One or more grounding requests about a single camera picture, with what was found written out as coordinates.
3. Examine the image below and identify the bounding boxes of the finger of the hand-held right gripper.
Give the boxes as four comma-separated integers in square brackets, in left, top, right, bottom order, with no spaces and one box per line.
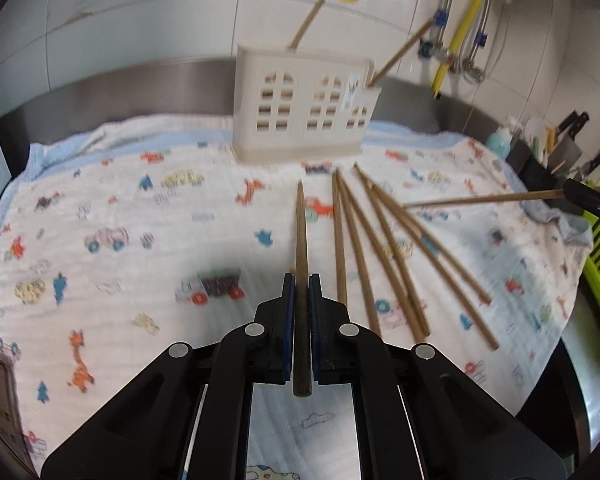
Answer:
[562,178,600,233]

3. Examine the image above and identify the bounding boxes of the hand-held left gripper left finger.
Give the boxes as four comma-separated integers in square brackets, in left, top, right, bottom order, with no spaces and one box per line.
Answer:
[40,272,297,480]

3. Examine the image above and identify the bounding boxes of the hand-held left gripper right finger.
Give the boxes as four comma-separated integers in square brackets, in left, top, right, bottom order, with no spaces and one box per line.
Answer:
[309,272,567,480]

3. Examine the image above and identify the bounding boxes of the wooden chopstick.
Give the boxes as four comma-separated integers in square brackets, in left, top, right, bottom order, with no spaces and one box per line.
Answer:
[380,192,500,350]
[402,189,566,208]
[367,182,432,336]
[372,182,493,306]
[354,162,426,343]
[331,171,348,308]
[287,0,327,52]
[292,180,313,398]
[369,20,435,86]
[336,169,381,337]

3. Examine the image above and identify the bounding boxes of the white plastic chopstick holder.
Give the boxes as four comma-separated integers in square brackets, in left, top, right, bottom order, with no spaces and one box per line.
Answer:
[231,42,382,165]

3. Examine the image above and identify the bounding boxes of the steel cleaver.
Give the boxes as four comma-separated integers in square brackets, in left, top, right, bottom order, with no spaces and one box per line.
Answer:
[550,135,582,171]

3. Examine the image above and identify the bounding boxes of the black utensil caddy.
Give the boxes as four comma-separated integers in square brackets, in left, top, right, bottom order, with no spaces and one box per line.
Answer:
[517,152,581,196]

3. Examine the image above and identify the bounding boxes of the white spatula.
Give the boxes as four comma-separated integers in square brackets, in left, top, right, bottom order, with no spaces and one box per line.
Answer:
[522,117,546,153]

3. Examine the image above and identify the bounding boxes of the teal soap bottle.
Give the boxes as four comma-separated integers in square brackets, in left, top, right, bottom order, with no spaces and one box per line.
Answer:
[485,127,513,158]

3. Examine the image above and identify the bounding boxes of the white cartoon printed cloth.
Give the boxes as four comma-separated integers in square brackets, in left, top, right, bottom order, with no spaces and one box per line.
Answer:
[0,115,593,480]

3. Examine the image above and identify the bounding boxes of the metal pipe valve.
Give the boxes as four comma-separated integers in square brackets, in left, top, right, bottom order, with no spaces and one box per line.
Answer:
[420,40,486,83]

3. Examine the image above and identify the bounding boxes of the black handled kitchen knife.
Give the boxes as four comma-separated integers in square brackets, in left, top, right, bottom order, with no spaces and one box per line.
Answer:
[555,110,591,142]

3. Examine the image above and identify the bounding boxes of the yellow gas hose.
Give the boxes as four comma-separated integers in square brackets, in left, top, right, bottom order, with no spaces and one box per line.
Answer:
[432,0,508,100]

